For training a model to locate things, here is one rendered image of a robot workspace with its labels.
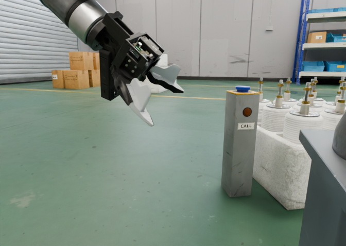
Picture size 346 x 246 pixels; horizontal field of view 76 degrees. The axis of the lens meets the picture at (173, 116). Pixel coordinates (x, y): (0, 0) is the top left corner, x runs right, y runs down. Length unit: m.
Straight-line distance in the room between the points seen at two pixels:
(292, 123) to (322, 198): 0.42
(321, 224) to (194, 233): 0.35
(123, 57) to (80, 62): 3.70
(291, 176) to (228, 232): 0.22
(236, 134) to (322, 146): 0.37
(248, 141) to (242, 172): 0.09
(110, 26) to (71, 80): 3.63
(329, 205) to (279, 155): 0.44
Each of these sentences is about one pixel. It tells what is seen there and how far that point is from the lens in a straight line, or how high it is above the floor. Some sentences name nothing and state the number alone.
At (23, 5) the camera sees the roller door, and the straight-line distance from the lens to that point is 6.07.
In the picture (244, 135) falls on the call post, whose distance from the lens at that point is 0.66.
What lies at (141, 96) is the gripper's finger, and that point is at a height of 0.34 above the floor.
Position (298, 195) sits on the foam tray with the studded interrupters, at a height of 0.05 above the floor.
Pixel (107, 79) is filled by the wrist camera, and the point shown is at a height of 0.36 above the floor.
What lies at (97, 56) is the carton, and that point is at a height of 0.54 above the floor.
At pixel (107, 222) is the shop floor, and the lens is 0.64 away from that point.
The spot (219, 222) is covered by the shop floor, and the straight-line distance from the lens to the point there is 0.63.
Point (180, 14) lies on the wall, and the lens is 6.21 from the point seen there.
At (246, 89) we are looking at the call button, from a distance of 0.65.
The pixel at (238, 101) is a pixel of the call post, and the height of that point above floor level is 0.29.
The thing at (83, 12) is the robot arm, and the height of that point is 0.48.
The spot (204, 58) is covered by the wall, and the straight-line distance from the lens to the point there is 5.93.
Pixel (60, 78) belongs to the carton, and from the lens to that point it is 4.25.
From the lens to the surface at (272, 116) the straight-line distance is 0.79.
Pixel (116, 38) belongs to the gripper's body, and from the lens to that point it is 0.44.
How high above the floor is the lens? 0.39
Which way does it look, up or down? 13 degrees down
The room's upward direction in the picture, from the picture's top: straight up
